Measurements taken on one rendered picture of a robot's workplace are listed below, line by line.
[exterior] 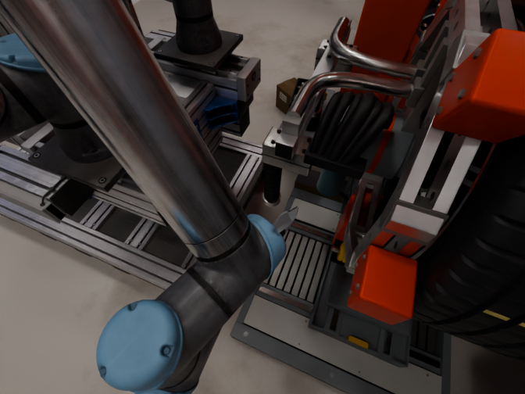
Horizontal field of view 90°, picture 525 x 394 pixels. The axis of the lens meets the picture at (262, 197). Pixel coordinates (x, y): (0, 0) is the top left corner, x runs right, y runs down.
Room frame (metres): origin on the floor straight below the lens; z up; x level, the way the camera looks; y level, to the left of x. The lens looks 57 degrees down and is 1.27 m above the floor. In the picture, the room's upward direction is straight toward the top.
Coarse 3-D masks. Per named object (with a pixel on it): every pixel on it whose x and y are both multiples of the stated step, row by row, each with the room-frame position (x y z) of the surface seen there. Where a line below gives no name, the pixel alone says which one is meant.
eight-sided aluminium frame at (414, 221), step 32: (448, 0) 0.53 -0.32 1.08; (480, 0) 0.47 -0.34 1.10; (448, 32) 0.42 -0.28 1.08; (480, 32) 0.33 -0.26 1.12; (448, 64) 0.31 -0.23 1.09; (416, 160) 0.22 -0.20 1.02; (448, 160) 0.23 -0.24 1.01; (416, 192) 0.19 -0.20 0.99; (448, 192) 0.19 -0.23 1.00; (352, 224) 0.34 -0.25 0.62; (384, 224) 0.17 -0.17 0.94; (416, 224) 0.16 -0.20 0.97; (352, 256) 0.19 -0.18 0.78
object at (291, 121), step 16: (432, 64) 0.38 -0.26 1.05; (320, 80) 0.41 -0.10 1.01; (336, 80) 0.42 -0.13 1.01; (352, 80) 0.42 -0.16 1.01; (368, 80) 0.41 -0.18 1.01; (384, 80) 0.41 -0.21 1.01; (416, 80) 0.40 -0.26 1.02; (304, 96) 0.36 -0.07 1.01; (400, 96) 0.39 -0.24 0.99; (416, 96) 0.38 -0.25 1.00; (288, 112) 0.33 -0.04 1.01; (304, 112) 0.34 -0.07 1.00; (288, 128) 0.31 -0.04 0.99
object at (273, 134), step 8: (272, 128) 0.36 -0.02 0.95; (272, 136) 0.34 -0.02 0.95; (304, 136) 0.34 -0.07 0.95; (264, 144) 0.32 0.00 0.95; (272, 144) 0.32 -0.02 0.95; (304, 144) 0.32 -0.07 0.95; (264, 152) 0.32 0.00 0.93; (272, 152) 0.31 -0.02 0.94; (296, 152) 0.30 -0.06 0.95; (304, 152) 0.30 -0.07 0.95; (264, 160) 0.32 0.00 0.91; (272, 160) 0.31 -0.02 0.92; (280, 160) 0.31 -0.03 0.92; (288, 160) 0.30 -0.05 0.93; (296, 160) 0.30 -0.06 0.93; (288, 168) 0.30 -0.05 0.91; (296, 168) 0.30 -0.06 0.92; (304, 168) 0.29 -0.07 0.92
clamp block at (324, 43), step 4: (324, 40) 0.67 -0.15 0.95; (328, 40) 0.67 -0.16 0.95; (320, 44) 0.65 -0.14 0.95; (324, 44) 0.65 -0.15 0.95; (328, 44) 0.65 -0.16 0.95; (348, 44) 0.65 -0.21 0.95; (320, 48) 0.63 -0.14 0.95; (324, 48) 0.63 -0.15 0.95; (356, 48) 0.63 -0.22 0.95; (316, 52) 0.64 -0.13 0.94; (320, 52) 0.63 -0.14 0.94; (316, 56) 0.64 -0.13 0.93; (320, 56) 0.63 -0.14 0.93; (316, 60) 0.63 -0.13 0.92; (340, 60) 0.61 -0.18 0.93; (316, 64) 0.63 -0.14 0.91; (340, 64) 0.61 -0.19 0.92; (344, 64) 0.61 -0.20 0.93; (348, 64) 0.60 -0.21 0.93; (336, 68) 0.61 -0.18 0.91; (340, 68) 0.61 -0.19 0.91; (344, 68) 0.61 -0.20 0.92; (348, 68) 0.60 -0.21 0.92
